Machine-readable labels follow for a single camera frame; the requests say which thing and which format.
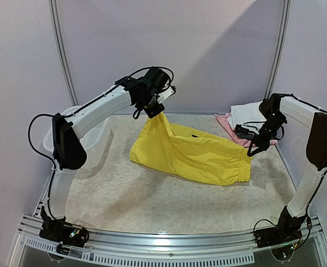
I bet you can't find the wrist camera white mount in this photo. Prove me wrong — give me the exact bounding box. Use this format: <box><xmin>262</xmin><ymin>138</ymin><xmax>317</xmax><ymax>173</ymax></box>
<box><xmin>234</xmin><ymin>124</ymin><xmax>256</xmax><ymax>135</ymax></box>
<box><xmin>157</xmin><ymin>85</ymin><xmax>177</xmax><ymax>103</ymax></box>

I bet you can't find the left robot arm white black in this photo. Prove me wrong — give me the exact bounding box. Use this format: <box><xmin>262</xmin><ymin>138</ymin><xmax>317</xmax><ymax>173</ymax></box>
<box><xmin>41</xmin><ymin>66</ymin><xmax>176</xmax><ymax>241</ymax></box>

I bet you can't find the aluminium frame post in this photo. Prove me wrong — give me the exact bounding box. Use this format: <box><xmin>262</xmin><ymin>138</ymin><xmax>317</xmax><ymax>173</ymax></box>
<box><xmin>48</xmin><ymin>0</ymin><xmax>79</xmax><ymax>106</ymax></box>
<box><xmin>264</xmin><ymin>0</ymin><xmax>291</xmax><ymax>98</ymax></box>

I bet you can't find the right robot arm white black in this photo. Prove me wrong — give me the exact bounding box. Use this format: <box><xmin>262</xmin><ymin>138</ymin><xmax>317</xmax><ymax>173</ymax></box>
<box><xmin>247</xmin><ymin>93</ymin><xmax>327</xmax><ymax>243</ymax></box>

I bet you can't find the yellow garment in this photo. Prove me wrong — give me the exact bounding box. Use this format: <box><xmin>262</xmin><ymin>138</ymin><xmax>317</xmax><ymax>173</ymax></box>
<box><xmin>130</xmin><ymin>113</ymin><xmax>252</xmax><ymax>186</ymax></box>

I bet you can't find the white plastic laundry basket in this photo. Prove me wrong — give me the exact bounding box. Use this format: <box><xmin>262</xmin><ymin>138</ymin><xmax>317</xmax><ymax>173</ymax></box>
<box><xmin>42</xmin><ymin>106</ymin><xmax>110</xmax><ymax>170</ymax></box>

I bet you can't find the front aluminium rail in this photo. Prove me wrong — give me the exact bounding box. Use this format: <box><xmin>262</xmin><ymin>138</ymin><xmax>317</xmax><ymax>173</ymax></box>
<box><xmin>10</xmin><ymin>215</ymin><xmax>327</xmax><ymax>266</ymax></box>

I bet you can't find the right aluminium frame post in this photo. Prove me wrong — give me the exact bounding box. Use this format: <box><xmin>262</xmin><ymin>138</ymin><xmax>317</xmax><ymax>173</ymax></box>
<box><xmin>264</xmin><ymin>0</ymin><xmax>291</xmax><ymax>98</ymax></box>

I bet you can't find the folded navy blue garment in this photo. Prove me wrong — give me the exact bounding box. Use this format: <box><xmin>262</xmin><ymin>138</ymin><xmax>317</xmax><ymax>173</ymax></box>
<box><xmin>235</xmin><ymin>132</ymin><xmax>254</xmax><ymax>140</ymax></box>

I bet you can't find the folded pink garment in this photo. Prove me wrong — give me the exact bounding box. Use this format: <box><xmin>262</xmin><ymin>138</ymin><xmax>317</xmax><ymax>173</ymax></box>
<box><xmin>215</xmin><ymin>113</ymin><xmax>266</xmax><ymax>148</ymax></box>

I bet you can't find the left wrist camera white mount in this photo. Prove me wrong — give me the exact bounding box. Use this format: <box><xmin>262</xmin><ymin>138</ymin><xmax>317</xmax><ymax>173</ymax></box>
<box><xmin>157</xmin><ymin>85</ymin><xmax>177</xmax><ymax>103</ymax></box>

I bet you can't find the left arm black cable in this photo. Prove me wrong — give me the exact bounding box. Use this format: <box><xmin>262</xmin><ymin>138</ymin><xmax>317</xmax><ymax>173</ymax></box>
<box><xmin>27</xmin><ymin>66</ymin><xmax>175</xmax><ymax>223</ymax></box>

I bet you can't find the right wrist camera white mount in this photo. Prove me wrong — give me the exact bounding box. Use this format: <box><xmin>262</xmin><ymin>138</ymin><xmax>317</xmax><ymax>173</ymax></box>
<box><xmin>234</xmin><ymin>124</ymin><xmax>256</xmax><ymax>135</ymax></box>

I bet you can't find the left aluminium frame post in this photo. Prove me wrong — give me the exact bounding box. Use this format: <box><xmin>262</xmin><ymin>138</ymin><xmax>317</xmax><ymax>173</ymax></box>
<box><xmin>48</xmin><ymin>0</ymin><xmax>79</xmax><ymax>106</ymax></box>

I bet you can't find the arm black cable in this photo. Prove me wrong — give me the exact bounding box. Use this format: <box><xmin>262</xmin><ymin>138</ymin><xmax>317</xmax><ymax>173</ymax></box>
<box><xmin>27</xmin><ymin>66</ymin><xmax>175</xmax><ymax>223</ymax></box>
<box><xmin>242</xmin><ymin>119</ymin><xmax>286</xmax><ymax>141</ymax></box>

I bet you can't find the white t-shirt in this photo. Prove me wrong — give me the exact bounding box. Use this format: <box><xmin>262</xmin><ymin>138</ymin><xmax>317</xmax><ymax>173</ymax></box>
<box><xmin>228</xmin><ymin>101</ymin><xmax>266</xmax><ymax>130</ymax></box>

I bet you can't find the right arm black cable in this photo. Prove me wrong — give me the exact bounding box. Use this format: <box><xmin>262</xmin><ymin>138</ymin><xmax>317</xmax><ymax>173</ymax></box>
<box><xmin>242</xmin><ymin>119</ymin><xmax>286</xmax><ymax>141</ymax></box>

